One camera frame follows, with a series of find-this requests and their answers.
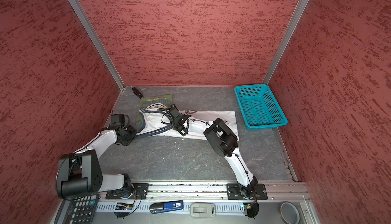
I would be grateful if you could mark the small circuit board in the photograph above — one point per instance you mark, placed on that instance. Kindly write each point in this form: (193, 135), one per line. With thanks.
(123, 207)
(247, 206)

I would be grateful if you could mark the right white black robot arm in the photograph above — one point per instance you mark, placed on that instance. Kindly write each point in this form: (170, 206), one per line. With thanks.
(223, 141)

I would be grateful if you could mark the left aluminium corner post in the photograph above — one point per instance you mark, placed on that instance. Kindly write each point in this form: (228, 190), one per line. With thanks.
(83, 18)

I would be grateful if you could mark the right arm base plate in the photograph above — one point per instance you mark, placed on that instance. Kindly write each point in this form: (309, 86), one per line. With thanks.
(236, 191)

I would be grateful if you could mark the right aluminium corner post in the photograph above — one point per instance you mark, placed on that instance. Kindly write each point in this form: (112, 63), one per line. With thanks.
(295, 18)

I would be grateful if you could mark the white grey-trimmed tank top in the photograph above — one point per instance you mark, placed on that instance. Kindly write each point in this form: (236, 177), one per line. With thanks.
(198, 123)

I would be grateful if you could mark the black calculator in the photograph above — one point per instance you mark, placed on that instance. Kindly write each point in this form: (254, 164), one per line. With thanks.
(79, 211)

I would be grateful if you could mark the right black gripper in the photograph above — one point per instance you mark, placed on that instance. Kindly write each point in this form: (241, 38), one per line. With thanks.
(176, 124)

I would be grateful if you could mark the teal plastic basket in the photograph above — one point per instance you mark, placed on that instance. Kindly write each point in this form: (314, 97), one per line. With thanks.
(259, 107)

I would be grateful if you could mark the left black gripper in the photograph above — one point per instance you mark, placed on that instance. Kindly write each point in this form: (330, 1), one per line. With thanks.
(126, 142)

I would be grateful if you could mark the grey tape roll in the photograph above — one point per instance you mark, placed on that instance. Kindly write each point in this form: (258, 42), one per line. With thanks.
(289, 214)

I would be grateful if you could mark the blue black utility knife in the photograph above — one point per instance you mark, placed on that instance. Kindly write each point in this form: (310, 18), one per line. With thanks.
(162, 207)

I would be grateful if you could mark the aluminium front rail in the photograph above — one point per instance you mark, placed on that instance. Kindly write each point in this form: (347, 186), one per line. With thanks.
(216, 191)

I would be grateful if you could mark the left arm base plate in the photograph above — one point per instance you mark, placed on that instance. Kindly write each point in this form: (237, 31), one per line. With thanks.
(139, 191)

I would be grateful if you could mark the left small circuit board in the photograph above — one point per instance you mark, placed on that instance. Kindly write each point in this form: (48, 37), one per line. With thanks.
(123, 207)

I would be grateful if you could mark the small black stapler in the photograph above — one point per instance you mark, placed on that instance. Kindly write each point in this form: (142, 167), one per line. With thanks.
(137, 92)

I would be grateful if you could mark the right small circuit board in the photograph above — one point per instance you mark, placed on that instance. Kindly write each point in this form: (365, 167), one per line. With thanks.
(247, 206)

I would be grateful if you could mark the olive green tank top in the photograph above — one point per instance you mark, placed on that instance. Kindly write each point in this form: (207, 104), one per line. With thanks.
(143, 122)

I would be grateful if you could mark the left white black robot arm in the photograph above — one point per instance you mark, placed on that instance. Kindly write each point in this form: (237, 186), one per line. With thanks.
(79, 173)

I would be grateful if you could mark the aluminium corner post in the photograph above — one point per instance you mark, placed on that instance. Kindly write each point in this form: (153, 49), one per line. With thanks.
(83, 18)
(295, 18)

